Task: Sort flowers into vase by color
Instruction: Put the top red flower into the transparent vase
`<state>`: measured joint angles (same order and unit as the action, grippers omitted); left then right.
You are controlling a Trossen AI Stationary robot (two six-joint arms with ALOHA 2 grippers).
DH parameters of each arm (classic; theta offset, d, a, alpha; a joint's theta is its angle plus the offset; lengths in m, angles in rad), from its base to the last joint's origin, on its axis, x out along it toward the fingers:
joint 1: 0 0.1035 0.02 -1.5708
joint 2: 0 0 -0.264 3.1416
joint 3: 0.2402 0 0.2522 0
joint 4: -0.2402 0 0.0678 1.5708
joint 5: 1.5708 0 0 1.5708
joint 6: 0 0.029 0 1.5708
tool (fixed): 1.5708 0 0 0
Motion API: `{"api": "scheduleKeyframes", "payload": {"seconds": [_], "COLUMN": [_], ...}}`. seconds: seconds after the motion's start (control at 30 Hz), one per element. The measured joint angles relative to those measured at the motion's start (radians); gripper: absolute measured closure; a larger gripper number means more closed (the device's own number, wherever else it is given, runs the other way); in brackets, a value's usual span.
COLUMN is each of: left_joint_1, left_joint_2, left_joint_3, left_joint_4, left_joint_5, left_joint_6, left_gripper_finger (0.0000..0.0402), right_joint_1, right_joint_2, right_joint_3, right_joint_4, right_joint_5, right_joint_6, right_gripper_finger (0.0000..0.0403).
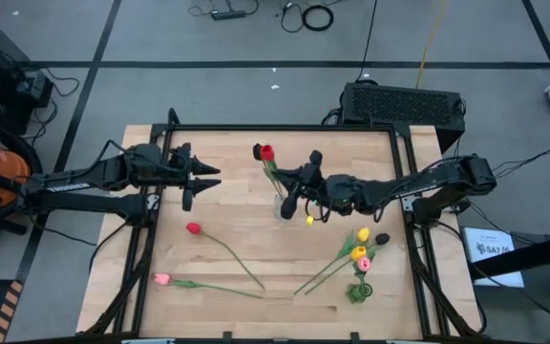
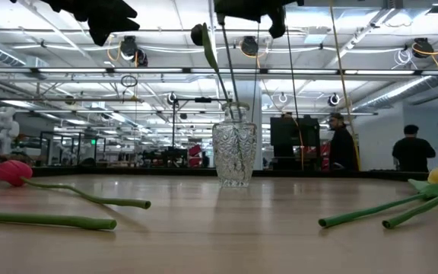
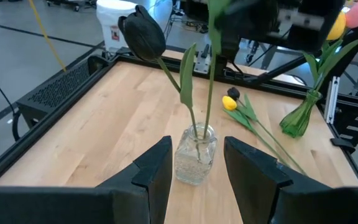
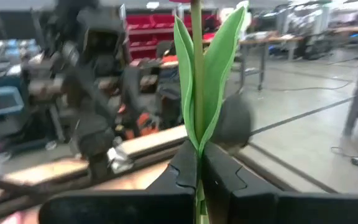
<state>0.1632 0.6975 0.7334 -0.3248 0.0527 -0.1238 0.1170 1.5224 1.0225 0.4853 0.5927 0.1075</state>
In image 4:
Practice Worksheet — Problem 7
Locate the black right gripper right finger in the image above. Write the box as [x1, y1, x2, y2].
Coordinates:
[202, 142, 358, 224]

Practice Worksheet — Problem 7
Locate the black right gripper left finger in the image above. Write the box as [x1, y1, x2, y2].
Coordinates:
[39, 139, 198, 224]

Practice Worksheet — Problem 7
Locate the red artificial tulip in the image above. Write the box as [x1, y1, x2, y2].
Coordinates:
[169, 0, 250, 224]

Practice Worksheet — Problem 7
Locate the red storage bin shelf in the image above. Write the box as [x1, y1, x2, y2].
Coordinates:
[125, 12, 220, 62]

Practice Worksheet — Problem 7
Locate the orange and black vacuum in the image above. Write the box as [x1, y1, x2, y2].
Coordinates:
[124, 110, 163, 141]

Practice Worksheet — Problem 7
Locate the silver metal frame bracket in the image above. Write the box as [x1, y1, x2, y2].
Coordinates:
[107, 145, 134, 174]

